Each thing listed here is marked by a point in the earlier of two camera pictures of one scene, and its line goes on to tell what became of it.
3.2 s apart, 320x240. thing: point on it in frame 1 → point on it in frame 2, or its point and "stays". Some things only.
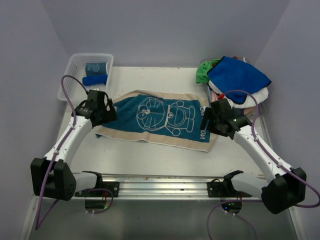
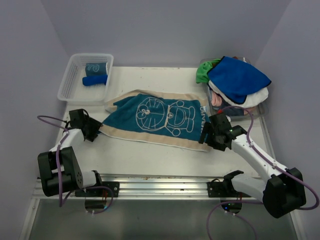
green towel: [202, 73] stays
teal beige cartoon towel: [162, 118] stays
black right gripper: [209, 112] → [208, 129]
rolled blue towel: [90, 80] stays
